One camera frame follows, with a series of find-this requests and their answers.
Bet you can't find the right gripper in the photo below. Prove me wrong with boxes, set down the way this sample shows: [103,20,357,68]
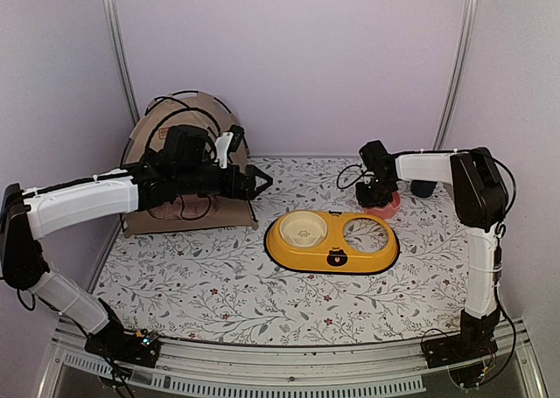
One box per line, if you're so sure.
[354,176,394,207]

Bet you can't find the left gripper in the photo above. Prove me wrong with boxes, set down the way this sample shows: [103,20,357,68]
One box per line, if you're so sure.
[176,162,273,199]

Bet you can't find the pink bowl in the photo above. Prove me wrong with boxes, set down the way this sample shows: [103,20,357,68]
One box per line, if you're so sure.
[363,192,402,220]

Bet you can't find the pink checkered cushion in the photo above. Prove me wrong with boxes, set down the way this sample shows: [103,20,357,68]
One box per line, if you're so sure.
[147,195,220,221]

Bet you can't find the beige pet tent fabric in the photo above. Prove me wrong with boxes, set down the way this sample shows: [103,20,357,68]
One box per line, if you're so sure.
[122,91,258,237]

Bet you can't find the cream paw print bowl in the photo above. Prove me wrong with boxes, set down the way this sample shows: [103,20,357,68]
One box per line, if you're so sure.
[279,211,328,248]

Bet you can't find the black tent pole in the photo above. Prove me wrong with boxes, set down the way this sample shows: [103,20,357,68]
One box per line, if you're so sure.
[142,90,241,136]
[121,112,193,164]

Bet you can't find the yellow double bowl holder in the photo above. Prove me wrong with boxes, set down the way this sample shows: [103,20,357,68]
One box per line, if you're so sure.
[263,211,400,276]

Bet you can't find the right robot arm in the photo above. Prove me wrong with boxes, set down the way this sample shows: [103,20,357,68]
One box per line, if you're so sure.
[356,140,509,360]

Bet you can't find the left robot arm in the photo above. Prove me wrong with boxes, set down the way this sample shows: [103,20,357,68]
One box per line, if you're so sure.
[1,124,273,358]

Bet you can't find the dark blue cup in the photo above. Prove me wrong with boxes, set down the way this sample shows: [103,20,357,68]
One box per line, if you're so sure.
[410,180,437,199]

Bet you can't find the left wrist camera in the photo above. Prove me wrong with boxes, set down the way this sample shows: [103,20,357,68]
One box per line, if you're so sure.
[214,124,245,169]

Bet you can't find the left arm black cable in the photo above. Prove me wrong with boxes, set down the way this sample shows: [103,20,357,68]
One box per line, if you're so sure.
[143,104,222,158]

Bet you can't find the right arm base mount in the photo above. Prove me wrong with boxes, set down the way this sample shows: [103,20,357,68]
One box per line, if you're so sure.
[420,335,498,389]

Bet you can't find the front aluminium rail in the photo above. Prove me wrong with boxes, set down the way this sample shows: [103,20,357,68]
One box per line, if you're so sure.
[38,320,553,397]

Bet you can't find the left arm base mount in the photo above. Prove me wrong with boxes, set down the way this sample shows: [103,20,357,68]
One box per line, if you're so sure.
[85,326,161,368]

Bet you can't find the right aluminium frame post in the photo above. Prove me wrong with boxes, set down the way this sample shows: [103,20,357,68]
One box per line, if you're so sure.
[433,0,479,150]

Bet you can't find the aluminium frame post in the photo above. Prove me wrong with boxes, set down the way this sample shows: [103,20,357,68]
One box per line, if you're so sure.
[101,0,140,126]
[433,0,479,150]

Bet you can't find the left aluminium frame post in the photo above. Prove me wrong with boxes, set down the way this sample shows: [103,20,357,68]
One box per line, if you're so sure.
[101,0,140,126]

